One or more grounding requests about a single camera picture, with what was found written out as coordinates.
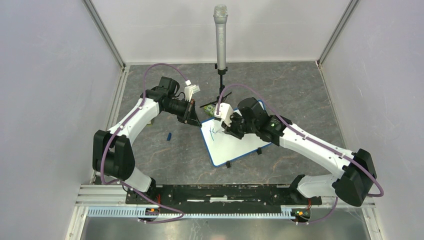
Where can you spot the blue framed whiteboard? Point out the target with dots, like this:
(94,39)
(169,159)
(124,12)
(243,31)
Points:
(223,148)

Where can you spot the silver microphone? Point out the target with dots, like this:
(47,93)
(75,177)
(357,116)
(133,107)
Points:
(220,16)

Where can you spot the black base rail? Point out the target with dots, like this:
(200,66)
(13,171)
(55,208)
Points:
(229,198)

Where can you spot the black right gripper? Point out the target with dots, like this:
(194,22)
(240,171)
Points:
(231,129)

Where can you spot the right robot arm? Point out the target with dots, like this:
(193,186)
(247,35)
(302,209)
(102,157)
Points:
(351,173)

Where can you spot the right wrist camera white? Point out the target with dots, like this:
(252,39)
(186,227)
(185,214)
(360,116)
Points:
(223,113)

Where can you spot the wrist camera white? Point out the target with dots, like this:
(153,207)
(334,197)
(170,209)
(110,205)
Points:
(223,113)
(190,89)

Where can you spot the green toy block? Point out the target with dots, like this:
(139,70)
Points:
(210,110)

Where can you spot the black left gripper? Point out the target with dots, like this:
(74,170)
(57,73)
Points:
(189,116)

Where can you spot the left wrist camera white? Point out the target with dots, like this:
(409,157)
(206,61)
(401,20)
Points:
(190,89)

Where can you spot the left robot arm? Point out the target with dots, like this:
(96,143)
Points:
(112,149)

